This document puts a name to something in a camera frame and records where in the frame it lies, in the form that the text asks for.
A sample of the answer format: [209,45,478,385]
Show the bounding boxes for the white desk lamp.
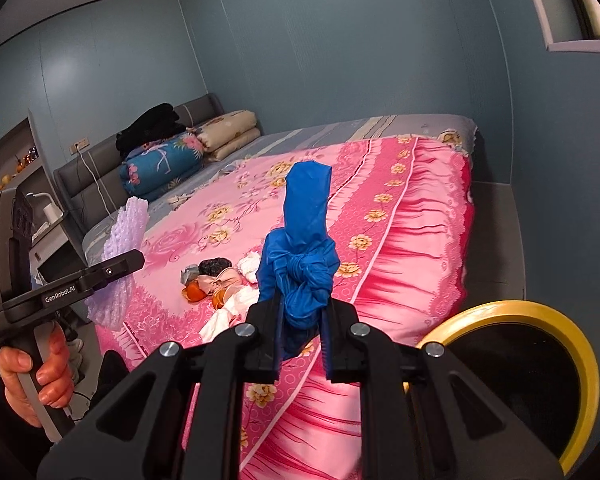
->
[27,192,64,233]

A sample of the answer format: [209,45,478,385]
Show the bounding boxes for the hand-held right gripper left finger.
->
[36,292,286,480]

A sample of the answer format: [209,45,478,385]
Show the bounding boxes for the dark bedside table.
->
[30,210,90,288]

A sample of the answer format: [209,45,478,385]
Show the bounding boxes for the beige floral folded quilt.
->
[196,110,262,162]

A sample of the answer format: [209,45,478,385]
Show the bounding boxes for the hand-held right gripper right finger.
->
[320,300,566,480]

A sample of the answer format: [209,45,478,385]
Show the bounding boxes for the blue plastic bag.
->
[257,161,341,361]

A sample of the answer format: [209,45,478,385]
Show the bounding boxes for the grey padded headboard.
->
[54,92,226,233]

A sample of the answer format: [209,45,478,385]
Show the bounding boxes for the white shoe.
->
[65,337,84,382]

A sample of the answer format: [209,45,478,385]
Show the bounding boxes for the blue floral folded quilt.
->
[119,129,206,203]

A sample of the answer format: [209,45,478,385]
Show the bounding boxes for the person's left hand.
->
[0,320,74,428]

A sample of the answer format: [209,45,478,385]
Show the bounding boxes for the person's leg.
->
[75,350,131,421]

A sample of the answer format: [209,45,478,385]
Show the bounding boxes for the black bin with yellow rim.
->
[417,300,600,478]

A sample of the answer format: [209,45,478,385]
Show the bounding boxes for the white charging cable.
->
[79,146,108,213]

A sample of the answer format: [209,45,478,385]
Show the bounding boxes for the black wrapper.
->
[198,257,232,277]

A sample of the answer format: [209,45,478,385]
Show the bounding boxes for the black clothing pile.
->
[115,103,188,158]

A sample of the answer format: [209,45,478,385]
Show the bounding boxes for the pink floral blanket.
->
[94,134,476,480]

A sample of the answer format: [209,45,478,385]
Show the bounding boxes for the grey striped bed sheet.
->
[82,114,481,261]

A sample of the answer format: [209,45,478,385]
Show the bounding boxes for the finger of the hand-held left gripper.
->
[82,250,146,293]

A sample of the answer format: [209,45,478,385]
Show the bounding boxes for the person's left forearm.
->
[0,375,48,480]

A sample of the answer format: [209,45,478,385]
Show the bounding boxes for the wall niche shelf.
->
[0,117,46,201]

